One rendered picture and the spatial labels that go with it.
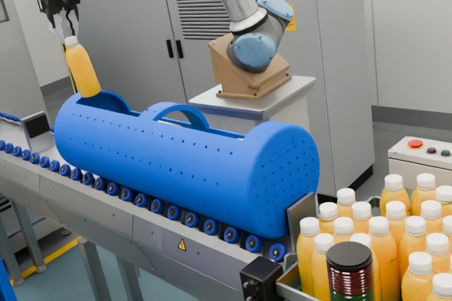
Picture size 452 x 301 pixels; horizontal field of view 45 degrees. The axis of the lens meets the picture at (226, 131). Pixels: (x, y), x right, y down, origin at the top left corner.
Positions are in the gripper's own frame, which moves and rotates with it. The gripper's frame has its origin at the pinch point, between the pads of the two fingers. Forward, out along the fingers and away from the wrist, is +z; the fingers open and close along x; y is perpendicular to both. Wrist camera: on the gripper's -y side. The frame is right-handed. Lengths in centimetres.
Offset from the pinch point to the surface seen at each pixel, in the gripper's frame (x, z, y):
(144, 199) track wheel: 6, 47, -29
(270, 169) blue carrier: 1, 29, -76
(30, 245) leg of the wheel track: -11, 124, 122
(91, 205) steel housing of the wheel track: 8, 56, 1
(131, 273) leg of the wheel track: -13, 105, 24
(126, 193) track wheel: 6, 47, -20
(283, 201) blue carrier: -2, 39, -76
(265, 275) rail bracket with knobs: 17, 44, -86
